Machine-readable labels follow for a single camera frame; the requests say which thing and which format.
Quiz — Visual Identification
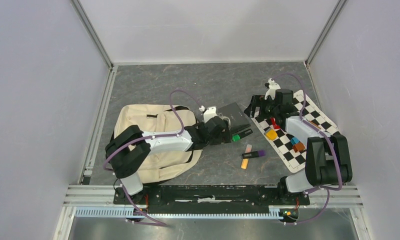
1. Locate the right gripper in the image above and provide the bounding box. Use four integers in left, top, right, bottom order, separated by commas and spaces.
244, 94, 280, 119

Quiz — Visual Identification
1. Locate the black gold book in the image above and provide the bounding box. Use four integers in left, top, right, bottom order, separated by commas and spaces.
217, 102, 251, 134

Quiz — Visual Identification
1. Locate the beige canvas backpack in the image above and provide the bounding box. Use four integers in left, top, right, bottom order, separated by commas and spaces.
113, 104, 202, 184

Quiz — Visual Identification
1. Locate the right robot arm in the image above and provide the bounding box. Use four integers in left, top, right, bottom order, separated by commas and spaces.
244, 88, 353, 204

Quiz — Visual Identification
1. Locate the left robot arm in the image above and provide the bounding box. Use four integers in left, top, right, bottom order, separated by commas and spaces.
103, 116, 232, 204

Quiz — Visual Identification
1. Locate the red toy block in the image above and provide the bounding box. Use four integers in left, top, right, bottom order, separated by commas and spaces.
270, 117, 281, 130

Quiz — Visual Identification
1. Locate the green highlighter pen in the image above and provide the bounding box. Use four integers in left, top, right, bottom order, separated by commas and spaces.
231, 128, 253, 142

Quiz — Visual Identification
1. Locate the orange highlighter pen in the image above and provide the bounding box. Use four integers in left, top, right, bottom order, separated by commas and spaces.
240, 158, 249, 170

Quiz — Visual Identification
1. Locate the purple highlighter pen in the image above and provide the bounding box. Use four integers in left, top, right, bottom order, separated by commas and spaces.
241, 150, 266, 159

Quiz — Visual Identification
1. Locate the colourful toy block pile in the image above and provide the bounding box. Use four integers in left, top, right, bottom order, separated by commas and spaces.
290, 137, 306, 153

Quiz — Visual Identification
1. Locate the black white chessboard mat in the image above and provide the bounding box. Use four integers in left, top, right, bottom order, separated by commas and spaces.
251, 96, 339, 173

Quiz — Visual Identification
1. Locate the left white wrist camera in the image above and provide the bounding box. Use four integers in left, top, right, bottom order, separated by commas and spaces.
199, 105, 218, 123

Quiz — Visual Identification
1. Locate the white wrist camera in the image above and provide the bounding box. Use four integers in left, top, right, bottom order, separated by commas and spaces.
264, 78, 281, 100
199, 105, 218, 123

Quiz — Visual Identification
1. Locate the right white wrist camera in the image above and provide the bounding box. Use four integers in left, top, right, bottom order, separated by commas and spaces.
264, 78, 281, 100

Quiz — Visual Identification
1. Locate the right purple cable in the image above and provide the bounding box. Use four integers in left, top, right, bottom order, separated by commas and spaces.
272, 72, 344, 226

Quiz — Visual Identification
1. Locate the purple cable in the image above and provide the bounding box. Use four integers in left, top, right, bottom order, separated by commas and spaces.
102, 87, 206, 228
272, 72, 344, 226

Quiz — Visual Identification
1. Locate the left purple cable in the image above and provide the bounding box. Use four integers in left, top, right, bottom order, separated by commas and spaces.
102, 87, 206, 228

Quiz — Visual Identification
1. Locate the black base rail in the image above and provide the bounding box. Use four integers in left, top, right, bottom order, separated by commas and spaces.
113, 184, 310, 219

